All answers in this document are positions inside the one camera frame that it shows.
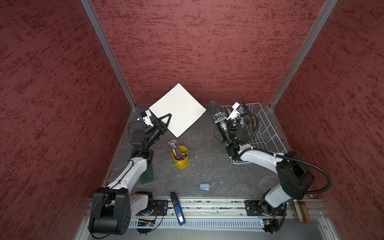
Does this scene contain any coloured pencils bundle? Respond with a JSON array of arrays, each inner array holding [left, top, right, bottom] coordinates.
[[169, 140, 188, 161]]

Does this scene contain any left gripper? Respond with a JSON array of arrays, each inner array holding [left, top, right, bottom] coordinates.
[[145, 113, 171, 149]]

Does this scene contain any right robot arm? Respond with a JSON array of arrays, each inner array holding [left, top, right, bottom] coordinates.
[[210, 101, 315, 216]]

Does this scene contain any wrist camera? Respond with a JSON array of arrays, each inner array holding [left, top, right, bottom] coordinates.
[[227, 102, 245, 120], [137, 110, 153, 127]]

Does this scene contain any yellow pencil cup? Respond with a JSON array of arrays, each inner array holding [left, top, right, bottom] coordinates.
[[172, 146, 190, 169]]

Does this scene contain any light blue eraser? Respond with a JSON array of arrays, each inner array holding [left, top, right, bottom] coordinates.
[[199, 183, 211, 191]]

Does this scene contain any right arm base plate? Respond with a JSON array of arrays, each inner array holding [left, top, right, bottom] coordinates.
[[245, 200, 286, 217]]

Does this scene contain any blue black stapler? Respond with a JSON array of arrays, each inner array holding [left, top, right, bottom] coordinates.
[[170, 192, 186, 226]]

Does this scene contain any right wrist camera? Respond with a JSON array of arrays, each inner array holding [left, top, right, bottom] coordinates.
[[227, 102, 245, 120]]

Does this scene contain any square floral plate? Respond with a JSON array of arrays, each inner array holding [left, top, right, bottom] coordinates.
[[242, 100, 255, 130]]

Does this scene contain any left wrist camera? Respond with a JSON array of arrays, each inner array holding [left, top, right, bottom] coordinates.
[[137, 110, 153, 127]]

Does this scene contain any white wire dish rack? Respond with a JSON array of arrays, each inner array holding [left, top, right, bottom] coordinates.
[[220, 102, 291, 166]]

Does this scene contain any plaid tape roll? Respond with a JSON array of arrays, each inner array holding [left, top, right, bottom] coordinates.
[[292, 201, 310, 224]]

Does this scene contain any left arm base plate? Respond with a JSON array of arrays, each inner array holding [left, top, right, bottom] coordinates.
[[131, 200, 169, 217]]

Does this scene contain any green rectangular block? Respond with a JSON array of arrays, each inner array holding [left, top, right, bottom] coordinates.
[[140, 164, 154, 184]]

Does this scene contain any black corrugated cable conduit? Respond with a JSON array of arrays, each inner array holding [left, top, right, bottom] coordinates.
[[232, 112, 333, 233]]

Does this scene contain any square plate white back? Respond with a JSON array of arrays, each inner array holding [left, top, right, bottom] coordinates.
[[149, 83, 207, 138]]

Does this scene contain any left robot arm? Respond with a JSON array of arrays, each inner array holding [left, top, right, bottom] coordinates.
[[88, 111, 172, 240]]

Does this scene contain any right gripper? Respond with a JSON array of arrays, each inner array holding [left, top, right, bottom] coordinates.
[[211, 100, 233, 144]]

